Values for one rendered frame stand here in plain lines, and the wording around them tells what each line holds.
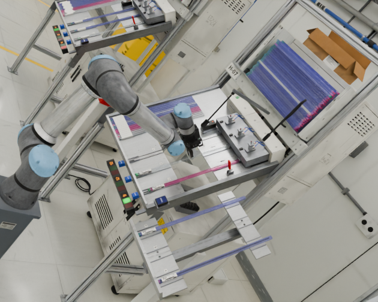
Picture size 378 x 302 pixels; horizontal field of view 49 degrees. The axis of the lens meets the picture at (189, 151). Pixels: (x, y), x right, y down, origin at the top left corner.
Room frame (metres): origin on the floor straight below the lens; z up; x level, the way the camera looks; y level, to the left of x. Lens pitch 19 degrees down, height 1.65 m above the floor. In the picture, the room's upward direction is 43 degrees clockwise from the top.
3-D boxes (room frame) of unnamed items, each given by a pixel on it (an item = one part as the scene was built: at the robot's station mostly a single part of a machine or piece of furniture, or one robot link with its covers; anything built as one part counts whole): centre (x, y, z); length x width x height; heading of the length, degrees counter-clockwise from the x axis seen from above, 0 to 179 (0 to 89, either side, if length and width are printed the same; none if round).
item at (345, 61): (2.57, -0.28, 1.82); 0.68 x 0.30 x 0.20; 49
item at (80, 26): (3.21, 0.99, 0.66); 1.01 x 0.73 x 1.31; 139
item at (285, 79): (2.27, -0.17, 1.52); 0.51 x 0.13 x 0.27; 49
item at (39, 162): (1.36, 0.39, 0.72); 0.13 x 0.12 x 0.14; 46
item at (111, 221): (2.40, -0.20, 0.31); 0.70 x 0.65 x 0.62; 49
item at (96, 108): (2.53, 0.65, 0.39); 0.24 x 0.24 x 0.78; 49
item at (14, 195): (1.36, 0.38, 0.60); 0.15 x 0.15 x 0.10
